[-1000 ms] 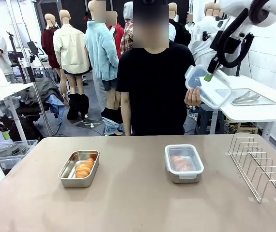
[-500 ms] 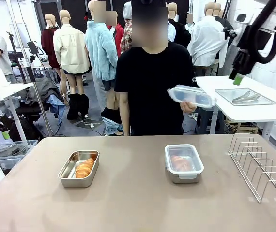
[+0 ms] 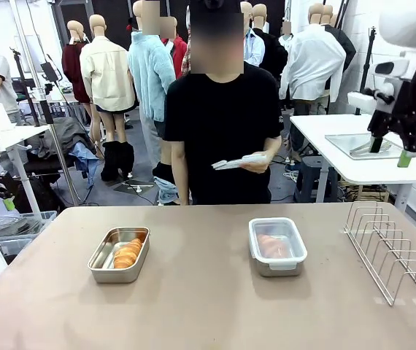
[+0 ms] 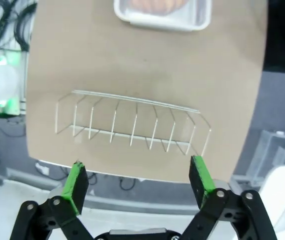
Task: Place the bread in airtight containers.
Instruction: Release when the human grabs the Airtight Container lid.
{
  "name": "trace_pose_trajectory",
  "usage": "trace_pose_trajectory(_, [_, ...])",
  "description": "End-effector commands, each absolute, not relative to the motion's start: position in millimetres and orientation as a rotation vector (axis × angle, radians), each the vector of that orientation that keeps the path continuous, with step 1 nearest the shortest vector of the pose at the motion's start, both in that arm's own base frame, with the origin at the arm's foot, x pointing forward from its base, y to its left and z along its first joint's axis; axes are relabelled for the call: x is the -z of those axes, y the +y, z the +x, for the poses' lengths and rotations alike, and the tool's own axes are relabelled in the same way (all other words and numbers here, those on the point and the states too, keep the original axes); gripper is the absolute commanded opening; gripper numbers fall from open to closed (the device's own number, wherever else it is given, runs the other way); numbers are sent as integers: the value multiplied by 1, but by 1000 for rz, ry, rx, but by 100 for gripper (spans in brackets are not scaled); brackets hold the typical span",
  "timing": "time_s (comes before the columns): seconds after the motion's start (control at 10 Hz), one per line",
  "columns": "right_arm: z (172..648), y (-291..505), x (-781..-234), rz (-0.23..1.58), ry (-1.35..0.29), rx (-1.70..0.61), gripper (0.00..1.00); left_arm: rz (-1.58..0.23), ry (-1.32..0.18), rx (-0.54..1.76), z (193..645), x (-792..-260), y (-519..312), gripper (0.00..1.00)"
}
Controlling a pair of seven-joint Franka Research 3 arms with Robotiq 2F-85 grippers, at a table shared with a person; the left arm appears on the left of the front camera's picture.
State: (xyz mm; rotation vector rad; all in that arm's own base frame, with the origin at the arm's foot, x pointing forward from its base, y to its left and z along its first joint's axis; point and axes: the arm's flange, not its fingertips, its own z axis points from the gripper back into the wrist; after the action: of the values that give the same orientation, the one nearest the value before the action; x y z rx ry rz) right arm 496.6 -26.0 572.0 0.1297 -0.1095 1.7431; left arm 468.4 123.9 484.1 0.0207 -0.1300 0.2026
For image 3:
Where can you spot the person's left hand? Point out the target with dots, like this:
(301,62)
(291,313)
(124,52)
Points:
(262,166)

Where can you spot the steel tongs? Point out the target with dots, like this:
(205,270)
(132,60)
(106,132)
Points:
(361,149)

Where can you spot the white side table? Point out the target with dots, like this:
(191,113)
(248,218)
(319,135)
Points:
(368,169)

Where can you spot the mannequin in plaid shirt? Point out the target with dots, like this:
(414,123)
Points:
(185,62)

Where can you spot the mannequin in pale blue shirt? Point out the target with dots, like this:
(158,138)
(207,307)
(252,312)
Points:
(255,47)

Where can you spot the blue shirt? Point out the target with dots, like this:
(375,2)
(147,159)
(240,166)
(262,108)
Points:
(87,160)

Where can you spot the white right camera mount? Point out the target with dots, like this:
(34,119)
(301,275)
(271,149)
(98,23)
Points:
(365,98)

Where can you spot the black light stand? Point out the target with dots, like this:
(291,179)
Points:
(365,73)

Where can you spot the rectangular steel container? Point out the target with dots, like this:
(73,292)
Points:
(281,271)
(115,276)

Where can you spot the black tablet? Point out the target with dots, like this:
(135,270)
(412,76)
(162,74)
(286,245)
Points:
(49,71)

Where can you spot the person's left forearm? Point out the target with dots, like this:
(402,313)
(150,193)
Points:
(274,146)

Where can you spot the golden croissant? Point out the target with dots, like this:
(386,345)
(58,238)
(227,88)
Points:
(273,245)
(127,253)

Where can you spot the black mannequin base plate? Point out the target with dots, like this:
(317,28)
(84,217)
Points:
(135,187)

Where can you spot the mannequin in white shirt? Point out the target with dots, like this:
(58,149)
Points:
(314,62)

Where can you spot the dark stool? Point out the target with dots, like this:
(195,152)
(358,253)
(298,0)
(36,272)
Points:
(314,178)

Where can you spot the mannequin in black coat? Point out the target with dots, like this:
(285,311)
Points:
(272,51)

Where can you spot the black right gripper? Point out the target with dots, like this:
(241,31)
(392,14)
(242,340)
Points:
(403,109)

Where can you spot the mannequin in dark red jacket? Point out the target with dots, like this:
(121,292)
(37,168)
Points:
(72,65)

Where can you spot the clear plastic storage bin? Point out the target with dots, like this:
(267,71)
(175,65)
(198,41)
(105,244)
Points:
(14,237)

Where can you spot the gray jacket pile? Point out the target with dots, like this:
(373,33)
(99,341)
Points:
(65,135)

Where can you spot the black camera tripod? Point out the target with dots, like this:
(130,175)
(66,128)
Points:
(19,69)

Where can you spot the mannequin in light blue fleece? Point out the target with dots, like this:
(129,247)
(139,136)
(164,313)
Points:
(149,73)

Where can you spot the mannequin in black jacket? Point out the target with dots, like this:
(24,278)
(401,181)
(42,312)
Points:
(346,47)

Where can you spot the person's right forearm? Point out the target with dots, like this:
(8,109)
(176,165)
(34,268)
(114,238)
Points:
(180,175)

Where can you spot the person in black t-shirt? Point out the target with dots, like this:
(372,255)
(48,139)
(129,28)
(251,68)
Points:
(222,127)

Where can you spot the white desk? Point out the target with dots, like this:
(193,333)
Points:
(22,133)

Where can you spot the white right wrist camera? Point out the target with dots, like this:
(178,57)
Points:
(390,68)

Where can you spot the mannequin in cream jacket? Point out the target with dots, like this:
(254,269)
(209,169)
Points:
(106,73)

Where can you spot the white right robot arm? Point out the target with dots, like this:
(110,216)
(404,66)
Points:
(401,22)

